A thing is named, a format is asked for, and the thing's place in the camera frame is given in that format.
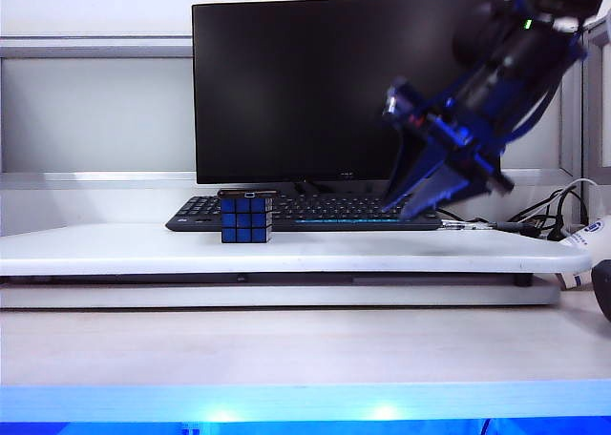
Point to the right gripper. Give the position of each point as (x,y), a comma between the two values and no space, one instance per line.
(472,130)

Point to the black smartphone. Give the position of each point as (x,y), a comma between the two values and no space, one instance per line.
(248,193)

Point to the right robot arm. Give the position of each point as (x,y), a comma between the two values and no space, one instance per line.
(530,39)

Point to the Rubik's cube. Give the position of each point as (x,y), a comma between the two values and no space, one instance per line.
(246,222)

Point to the black computer keyboard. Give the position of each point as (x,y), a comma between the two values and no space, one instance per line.
(324,213)

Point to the black computer monitor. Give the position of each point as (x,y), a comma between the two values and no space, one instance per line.
(310,91)

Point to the white paper cup blue logo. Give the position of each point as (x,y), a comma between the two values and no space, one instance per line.
(599,237)

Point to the narrow grey partition panel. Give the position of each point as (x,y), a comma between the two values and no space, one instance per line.
(596,120)

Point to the black oval mouse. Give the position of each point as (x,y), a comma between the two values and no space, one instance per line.
(604,287)

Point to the white desk riser platform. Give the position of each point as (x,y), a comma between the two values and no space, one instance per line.
(143,254)

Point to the grey framed partition panel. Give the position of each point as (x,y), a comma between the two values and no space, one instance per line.
(95,115)

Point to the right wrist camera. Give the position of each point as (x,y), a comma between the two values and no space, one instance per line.
(398,101)

